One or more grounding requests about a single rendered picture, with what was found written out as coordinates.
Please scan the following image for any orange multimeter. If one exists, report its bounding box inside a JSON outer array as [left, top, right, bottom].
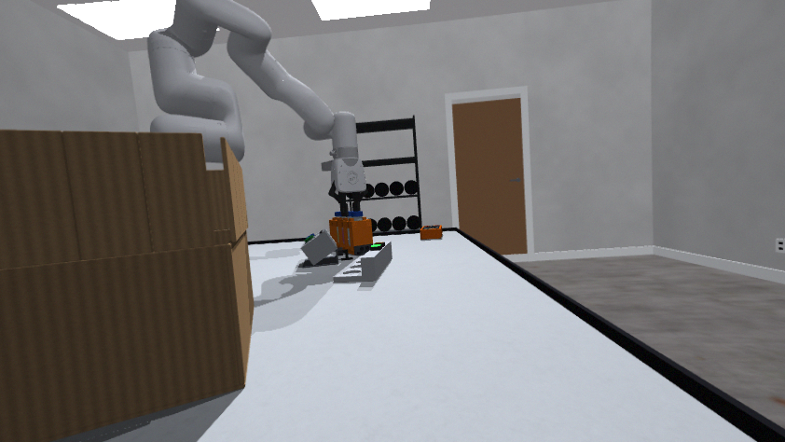
[[420, 225, 442, 240]]

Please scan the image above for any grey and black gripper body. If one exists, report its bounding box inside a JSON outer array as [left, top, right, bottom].
[[331, 157, 366, 193]]

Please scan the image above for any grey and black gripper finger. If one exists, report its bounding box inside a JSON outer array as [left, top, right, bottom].
[[328, 179, 349, 216], [352, 189, 368, 212]]

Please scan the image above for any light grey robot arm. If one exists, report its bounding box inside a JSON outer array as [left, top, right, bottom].
[[147, 0, 359, 163]]

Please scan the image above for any brown cardboard box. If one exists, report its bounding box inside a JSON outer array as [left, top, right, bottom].
[[0, 130, 255, 442]]

